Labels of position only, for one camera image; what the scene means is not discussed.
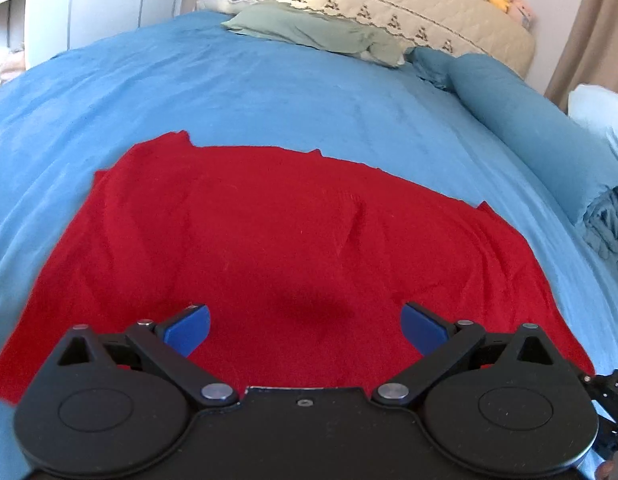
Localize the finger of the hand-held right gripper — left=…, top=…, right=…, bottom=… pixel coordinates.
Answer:
left=581, top=369, right=618, bottom=480

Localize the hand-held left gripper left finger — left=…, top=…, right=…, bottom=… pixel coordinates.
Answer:
left=54, top=303, right=240, bottom=409

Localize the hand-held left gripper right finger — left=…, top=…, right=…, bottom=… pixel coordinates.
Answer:
left=371, top=302, right=564, bottom=408

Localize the red knit sweater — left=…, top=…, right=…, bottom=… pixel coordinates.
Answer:
left=0, top=130, right=597, bottom=406

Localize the folded blue duvet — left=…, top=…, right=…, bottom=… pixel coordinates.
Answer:
left=446, top=54, right=618, bottom=281

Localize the bed with blue sheet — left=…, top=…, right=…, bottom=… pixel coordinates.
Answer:
left=0, top=10, right=618, bottom=480

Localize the blue pillow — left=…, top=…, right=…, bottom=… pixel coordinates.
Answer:
left=406, top=47, right=458, bottom=92

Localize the white pillow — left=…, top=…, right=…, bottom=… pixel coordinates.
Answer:
left=568, top=84, right=618, bottom=171

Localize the green pillow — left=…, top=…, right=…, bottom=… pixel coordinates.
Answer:
left=221, top=1, right=415, bottom=68

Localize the beige bag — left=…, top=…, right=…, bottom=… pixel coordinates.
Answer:
left=0, top=44, right=28, bottom=84

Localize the beige curtain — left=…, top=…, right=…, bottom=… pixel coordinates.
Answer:
left=544, top=0, right=618, bottom=111

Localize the white shelf unit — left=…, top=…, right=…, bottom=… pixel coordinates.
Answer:
left=0, top=0, right=72, bottom=88

